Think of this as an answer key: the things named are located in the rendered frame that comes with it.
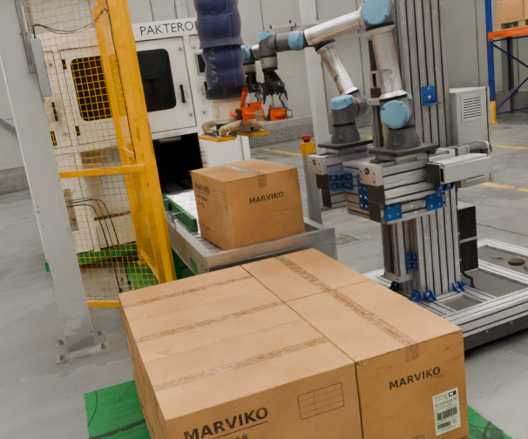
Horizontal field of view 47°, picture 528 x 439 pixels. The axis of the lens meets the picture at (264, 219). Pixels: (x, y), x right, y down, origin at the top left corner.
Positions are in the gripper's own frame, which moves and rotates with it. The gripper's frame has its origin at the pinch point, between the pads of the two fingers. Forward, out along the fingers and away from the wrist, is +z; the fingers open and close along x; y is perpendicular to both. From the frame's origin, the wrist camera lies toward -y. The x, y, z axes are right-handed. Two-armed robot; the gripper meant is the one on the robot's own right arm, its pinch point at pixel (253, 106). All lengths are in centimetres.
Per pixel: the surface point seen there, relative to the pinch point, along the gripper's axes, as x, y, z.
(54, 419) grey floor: -145, 59, 125
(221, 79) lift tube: -31, 39, -18
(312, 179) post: 27, 14, 48
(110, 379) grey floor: -115, 35, 125
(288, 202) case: -12, 60, 48
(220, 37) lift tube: -29, 40, -39
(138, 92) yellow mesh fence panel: -64, -12, -17
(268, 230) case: -25, 60, 60
